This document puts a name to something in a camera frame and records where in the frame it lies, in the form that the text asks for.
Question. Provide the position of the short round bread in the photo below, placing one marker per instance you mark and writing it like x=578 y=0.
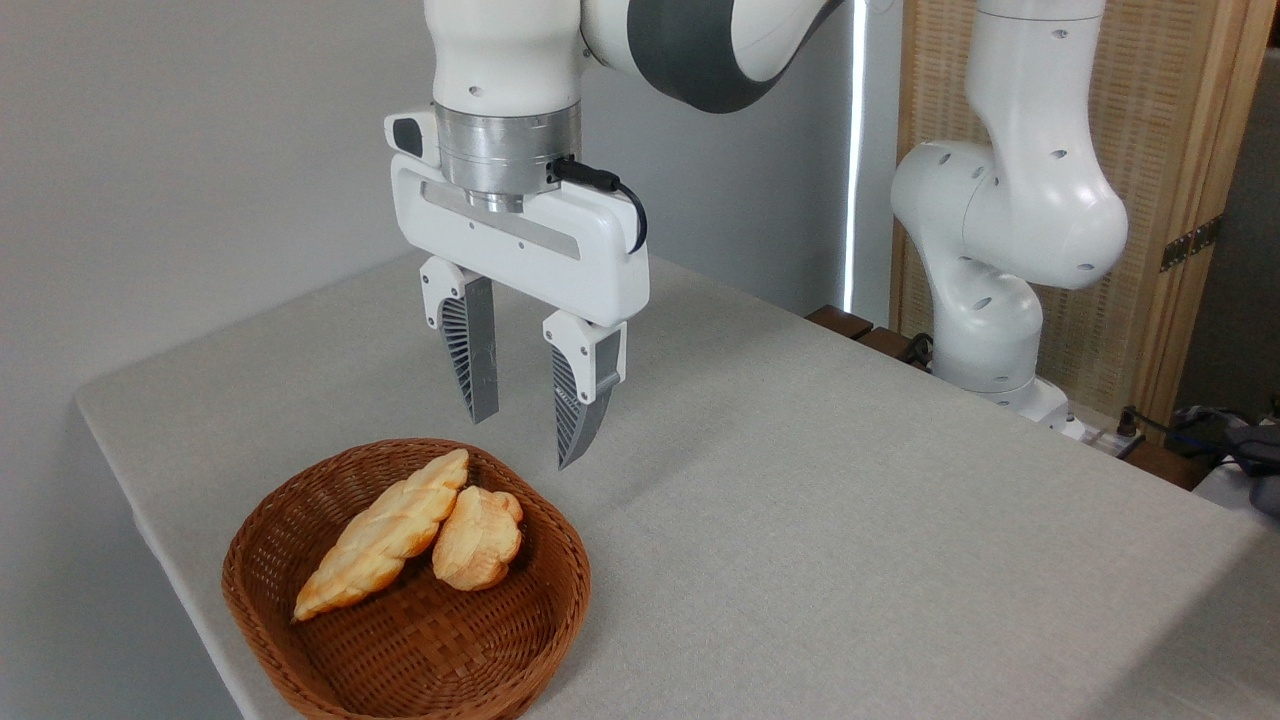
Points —
x=480 y=540

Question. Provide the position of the metal screen hinge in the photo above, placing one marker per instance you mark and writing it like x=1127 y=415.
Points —
x=1190 y=243

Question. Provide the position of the brown wicker basket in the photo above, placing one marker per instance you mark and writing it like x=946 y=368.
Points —
x=420 y=650

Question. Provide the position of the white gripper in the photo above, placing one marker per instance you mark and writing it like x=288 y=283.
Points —
x=590 y=265

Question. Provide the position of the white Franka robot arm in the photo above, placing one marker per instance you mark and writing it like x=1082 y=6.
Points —
x=1020 y=200

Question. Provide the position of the dark wooden plank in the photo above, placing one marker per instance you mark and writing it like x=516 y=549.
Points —
x=838 y=321
x=1165 y=465
x=885 y=342

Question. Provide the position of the grey tablecloth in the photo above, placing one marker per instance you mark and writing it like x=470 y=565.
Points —
x=800 y=520

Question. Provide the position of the bamboo folding screen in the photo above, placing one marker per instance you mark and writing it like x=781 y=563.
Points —
x=1150 y=100

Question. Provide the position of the long twisted bread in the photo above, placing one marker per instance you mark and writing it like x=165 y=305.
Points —
x=385 y=535

